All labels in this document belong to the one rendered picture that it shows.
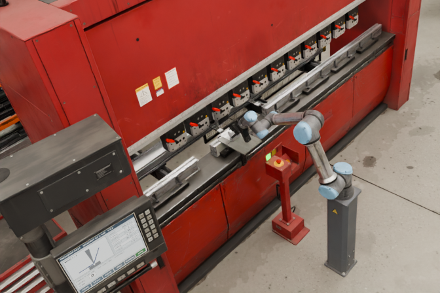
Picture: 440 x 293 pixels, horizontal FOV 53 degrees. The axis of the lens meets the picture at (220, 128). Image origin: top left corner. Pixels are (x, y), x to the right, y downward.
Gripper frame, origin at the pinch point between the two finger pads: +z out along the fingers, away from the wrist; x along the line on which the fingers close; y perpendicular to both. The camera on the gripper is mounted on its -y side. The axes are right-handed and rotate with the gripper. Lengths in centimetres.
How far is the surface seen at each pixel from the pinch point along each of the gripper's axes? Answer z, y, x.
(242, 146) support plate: -7.0, -9.3, 3.8
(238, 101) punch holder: -12.1, 17.5, -13.7
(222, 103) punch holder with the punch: -16.8, 22.2, 0.1
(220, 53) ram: -44, 45, -5
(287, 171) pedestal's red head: -0.8, -42.6, -16.6
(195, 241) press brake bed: 40, -41, 56
